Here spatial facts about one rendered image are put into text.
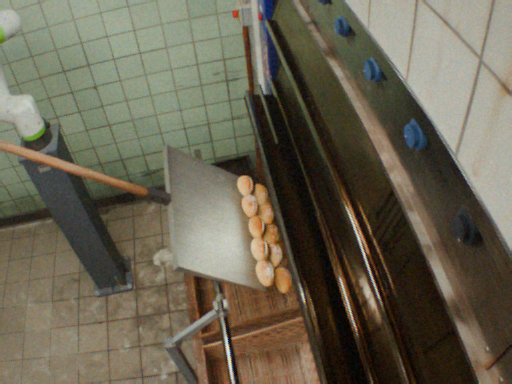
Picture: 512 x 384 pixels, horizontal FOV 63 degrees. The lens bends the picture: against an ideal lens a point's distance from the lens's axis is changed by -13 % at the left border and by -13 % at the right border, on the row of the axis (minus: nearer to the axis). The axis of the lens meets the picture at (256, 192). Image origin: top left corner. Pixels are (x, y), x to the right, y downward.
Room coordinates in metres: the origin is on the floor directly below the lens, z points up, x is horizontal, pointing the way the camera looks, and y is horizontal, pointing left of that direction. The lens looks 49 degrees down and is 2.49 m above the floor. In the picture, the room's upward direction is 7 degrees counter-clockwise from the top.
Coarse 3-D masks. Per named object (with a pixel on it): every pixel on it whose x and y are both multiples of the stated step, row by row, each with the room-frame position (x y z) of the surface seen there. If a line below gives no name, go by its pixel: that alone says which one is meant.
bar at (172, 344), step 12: (216, 288) 0.78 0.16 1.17; (216, 300) 0.73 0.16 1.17; (216, 312) 0.70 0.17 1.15; (228, 312) 0.70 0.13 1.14; (204, 324) 0.70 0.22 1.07; (228, 324) 0.65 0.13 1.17; (180, 336) 0.70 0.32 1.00; (228, 336) 0.60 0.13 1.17; (168, 348) 0.68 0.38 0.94; (180, 348) 0.71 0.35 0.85; (228, 348) 0.56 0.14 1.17; (180, 360) 0.68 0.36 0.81; (228, 360) 0.52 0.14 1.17; (192, 372) 0.69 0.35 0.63; (228, 372) 0.48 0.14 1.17
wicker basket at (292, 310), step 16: (208, 288) 1.12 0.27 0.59; (240, 288) 1.11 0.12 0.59; (272, 288) 1.09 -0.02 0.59; (208, 304) 1.04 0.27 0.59; (240, 304) 1.02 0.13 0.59; (256, 304) 1.01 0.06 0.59; (272, 304) 1.00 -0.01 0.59; (288, 304) 0.99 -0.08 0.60; (240, 320) 0.94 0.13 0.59; (256, 320) 0.84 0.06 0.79; (272, 320) 0.84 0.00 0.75; (288, 320) 0.85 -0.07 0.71; (208, 336) 0.81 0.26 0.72
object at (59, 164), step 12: (0, 144) 1.00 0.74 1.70; (12, 144) 1.02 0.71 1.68; (24, 156) 1.01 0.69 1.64; (36, 156) 1.01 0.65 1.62; (48, 156) 1.03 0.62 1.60; (60, 168) 1.02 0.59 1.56; (72, 168) 1.02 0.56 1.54; (84, 168) 1.04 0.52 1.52; (96, 180) 1.03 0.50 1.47; (108, 180) 1.03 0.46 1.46; (120, 180) 1.05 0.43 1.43; (132, 192) 1.04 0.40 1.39; (144, 192) 1.04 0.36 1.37
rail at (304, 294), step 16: (256, 112) 1.29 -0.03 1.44; (256, 128) 1.20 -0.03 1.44; (272, 176) 0.98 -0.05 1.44; (272, 192) 0.93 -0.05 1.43; (288, 224) 0.80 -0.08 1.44; (288, 240) 0.74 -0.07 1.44; (304, 288) 0.59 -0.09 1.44; (304, 304) 0.54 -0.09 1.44; (320, 336) 0.45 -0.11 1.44; (320, 352) 0.41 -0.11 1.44; (320, 368) 0.37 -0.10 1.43
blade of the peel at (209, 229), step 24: (168, 168) 1.21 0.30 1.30; (192, 168) 1.29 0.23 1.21; (216, 168) 1.35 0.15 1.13; (168, 192) 1.10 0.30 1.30; (192, 192) 1.16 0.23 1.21; (216, 192) 1.21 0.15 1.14; (240, 192) 1.27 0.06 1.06; (168, 216) 1.00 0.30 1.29; (192, 216) 1.04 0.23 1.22; (216, 216) 1.09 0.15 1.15; (240, 216) 1.13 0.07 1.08; (192, 240) 0.94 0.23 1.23; (216, 240) 0.97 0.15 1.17; (240, 240) 1.01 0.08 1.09; (192, 264) 0.84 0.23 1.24; (216, 264) 0.87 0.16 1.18; (240, 264) 0.90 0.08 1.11; (264, 288) 0.83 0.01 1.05
